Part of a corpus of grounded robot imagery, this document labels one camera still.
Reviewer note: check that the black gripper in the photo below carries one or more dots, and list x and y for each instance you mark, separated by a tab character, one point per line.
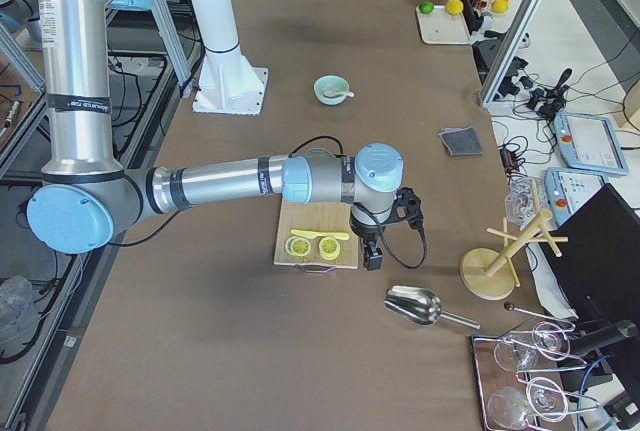
364	232

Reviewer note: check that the white ceramic spoon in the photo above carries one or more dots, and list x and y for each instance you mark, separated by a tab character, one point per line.
337	93

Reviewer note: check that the light green ceramic bowl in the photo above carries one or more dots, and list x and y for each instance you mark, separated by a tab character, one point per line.
329	89

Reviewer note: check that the upper lemon slice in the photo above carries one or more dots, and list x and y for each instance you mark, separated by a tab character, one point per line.
329	248

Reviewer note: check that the lemon slice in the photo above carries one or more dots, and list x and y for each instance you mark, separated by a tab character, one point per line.
297	246
329	248

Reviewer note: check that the steel ice scoop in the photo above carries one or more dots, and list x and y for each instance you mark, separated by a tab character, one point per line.
421	306

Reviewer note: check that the yellow plastic knife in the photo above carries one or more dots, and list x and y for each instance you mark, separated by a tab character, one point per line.
309	234

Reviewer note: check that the lower lemon slice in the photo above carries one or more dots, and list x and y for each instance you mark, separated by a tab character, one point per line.
297	246

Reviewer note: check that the bamboo cutting board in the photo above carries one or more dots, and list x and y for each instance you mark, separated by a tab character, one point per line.
317	217

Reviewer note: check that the wooden mug tree stand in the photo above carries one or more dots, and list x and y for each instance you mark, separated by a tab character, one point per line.
490	274

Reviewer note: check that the folded grey cloth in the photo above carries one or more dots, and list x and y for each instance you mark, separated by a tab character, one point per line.
461	142

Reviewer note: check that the clear plastic ice container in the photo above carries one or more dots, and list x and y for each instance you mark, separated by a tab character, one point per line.
520	203

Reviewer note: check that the upper wine glass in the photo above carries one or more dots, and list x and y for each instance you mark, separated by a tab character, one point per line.
539	349

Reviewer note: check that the wine glass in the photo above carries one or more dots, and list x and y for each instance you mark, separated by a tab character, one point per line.
539	349
539	404

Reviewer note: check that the black glass rack tray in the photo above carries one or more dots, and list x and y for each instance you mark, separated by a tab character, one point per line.
585	412

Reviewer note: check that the lower wine glass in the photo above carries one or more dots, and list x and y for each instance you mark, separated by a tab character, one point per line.
539	404

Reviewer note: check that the near teach pendant tablet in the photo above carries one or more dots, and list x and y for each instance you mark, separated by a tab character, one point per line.
568	190

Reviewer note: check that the teach pendant tablet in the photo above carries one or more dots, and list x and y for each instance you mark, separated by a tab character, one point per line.
568	190
589	142

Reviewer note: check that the black monitor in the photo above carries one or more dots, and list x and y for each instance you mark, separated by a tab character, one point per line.
598	271

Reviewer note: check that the cream rabbit tray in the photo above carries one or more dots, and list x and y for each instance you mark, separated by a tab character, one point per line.
441	28

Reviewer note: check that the far teach pendant tablet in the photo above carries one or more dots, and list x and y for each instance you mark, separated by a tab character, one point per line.
589	142

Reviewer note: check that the green lime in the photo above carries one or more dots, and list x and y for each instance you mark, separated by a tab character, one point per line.
426	7

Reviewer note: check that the black flat bar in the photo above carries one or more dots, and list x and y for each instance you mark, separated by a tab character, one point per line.
473	19

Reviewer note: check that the yellow lemon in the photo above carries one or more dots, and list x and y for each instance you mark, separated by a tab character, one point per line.
454	7

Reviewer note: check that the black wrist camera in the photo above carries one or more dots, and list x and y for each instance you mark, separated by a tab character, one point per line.
407	208

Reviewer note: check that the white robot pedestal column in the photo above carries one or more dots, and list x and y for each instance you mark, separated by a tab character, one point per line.
218	31

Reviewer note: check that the aluminium frame post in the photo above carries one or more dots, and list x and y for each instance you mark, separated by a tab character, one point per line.
506	52

